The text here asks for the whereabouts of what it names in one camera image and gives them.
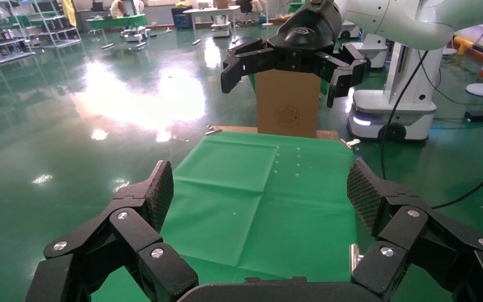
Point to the yellow hanging banner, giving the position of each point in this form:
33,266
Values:
70,12

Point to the black power adapter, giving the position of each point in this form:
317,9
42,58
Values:
480,116

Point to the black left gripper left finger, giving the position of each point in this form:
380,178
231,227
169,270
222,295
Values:
100,250

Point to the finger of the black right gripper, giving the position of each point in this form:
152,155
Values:
345,71
245,62

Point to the yellow orange floor barrier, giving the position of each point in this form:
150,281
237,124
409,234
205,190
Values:
466,45

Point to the white long table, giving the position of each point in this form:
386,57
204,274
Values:
212,10

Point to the silver binder clip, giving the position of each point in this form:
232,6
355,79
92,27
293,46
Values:
353,256
213,131
353,144

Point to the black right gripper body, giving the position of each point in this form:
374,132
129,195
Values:
304,37

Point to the green covered table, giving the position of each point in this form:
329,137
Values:
116,21

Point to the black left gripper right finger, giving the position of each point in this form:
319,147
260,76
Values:
425,250

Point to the small white floor robot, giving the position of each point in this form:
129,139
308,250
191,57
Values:
133,34
220,29

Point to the dark blue crate stack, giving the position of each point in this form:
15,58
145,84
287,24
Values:
182,18

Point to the green table cloth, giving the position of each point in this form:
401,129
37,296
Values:
245,208

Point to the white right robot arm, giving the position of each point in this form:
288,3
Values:
391,21

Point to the metal shelving rack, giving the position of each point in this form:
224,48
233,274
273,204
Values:
4,43
56,31

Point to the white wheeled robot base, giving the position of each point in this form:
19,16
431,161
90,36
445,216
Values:
372,50
408,104

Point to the tall cardboard box printed logo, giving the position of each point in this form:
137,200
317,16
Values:
287,108

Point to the person in white shirt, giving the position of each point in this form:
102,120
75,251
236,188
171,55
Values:
118,8

